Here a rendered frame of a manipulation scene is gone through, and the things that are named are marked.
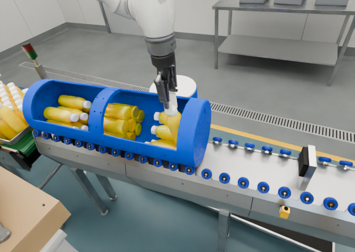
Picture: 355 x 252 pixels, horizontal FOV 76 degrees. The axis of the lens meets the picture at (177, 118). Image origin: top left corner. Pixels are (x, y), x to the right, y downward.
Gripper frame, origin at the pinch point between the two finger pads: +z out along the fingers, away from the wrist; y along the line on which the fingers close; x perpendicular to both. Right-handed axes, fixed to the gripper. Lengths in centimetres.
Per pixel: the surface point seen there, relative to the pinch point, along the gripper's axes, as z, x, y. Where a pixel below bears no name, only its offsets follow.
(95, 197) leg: 100, 74, -3
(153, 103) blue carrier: 17.5, 19.1, 18.5
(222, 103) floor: 127, 13, 165
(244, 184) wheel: 30.9, -29.6, -5.6
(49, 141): 35, 75, -7
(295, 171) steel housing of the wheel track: 34, -49, 9
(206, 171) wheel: 29.5, -14.0, -4.7
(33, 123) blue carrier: 18, 72, -9
